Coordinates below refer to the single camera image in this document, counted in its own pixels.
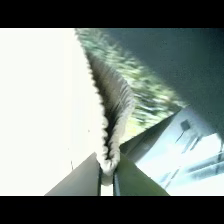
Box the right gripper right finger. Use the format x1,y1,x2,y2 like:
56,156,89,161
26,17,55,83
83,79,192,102
112,152,171,197

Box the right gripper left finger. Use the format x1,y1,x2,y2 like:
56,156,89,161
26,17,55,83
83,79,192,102
44,152,102,197

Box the brown pants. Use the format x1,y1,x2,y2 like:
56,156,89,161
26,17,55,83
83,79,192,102
0,28,136,197

